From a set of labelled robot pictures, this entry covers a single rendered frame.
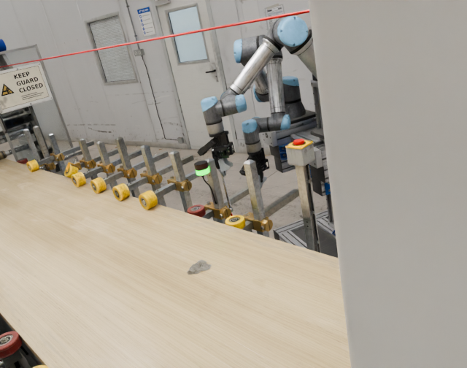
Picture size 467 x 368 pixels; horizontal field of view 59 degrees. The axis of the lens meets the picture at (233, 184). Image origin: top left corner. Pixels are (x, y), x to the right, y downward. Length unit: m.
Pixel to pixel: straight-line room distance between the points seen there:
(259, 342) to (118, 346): 0.40
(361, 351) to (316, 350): 0.93
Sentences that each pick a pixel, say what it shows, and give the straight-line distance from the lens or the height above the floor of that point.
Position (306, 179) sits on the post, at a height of 1.09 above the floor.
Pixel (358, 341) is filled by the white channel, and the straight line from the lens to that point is 0.17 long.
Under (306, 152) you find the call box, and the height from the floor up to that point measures 1.19.
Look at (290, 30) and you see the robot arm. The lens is 1.83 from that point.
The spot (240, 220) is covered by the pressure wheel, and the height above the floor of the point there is 0.91.
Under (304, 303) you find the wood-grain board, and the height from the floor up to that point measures 0.90.
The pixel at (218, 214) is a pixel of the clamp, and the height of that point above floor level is 0.85.
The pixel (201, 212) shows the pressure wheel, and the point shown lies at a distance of 1.87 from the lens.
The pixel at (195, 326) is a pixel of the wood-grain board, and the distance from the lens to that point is 1.24.
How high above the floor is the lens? 1.68
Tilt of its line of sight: 22 degrees down
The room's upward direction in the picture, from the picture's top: 12 degrees counter-clockwise
